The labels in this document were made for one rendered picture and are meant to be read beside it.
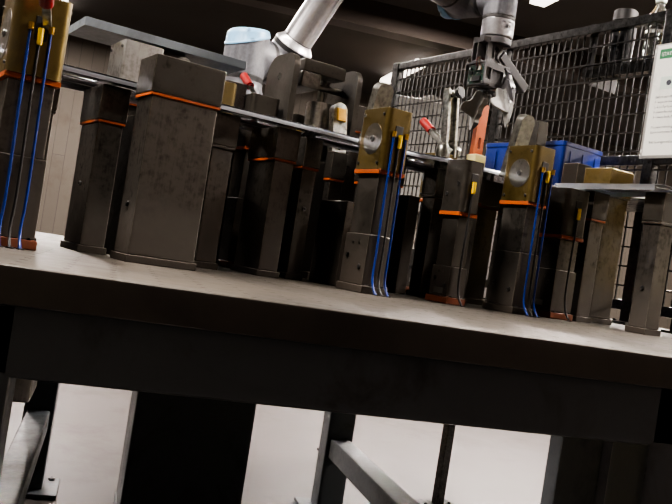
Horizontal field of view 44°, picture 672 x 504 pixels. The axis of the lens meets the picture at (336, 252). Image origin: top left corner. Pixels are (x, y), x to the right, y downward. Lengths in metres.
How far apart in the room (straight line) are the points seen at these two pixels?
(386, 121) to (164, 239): 0.47
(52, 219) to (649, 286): 8.98
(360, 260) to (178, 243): 0.36
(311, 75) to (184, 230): 0.65
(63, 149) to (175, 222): 8.97
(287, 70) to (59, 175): 8.50
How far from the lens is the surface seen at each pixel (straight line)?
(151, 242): 1.36
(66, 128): 10.34
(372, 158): 1.57
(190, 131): 1.38
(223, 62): 1.94
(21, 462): 1.93
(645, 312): 1.79
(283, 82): 1.90
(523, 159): 1.77
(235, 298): 0.89
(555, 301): 1.84
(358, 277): 1.55
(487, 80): 1.95
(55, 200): 10.29
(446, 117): 2.10
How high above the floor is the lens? 0.76
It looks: level
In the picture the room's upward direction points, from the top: 9 degrees clockwise
